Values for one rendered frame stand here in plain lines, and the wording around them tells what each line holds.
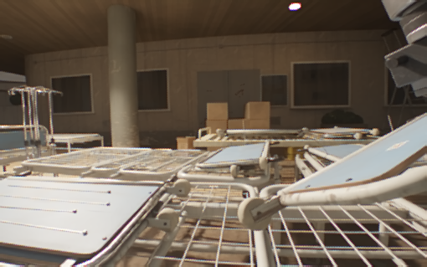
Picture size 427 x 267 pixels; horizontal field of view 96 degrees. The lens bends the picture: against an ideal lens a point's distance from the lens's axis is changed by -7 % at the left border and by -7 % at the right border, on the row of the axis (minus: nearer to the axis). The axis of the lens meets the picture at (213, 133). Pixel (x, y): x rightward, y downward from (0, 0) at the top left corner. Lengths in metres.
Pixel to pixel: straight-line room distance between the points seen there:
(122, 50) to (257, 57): 3.73
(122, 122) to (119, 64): 1.26
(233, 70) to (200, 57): 1.10
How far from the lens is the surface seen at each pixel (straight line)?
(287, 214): 0.92
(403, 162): 0.35
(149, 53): 7.26
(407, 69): 0.39
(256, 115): 3.99
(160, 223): 0.63
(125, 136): 4.87
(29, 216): 0.75
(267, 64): 6.61
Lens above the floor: 0.81
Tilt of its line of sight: 4 degrees down
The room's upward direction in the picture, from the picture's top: 1 degrees counter-clockwise
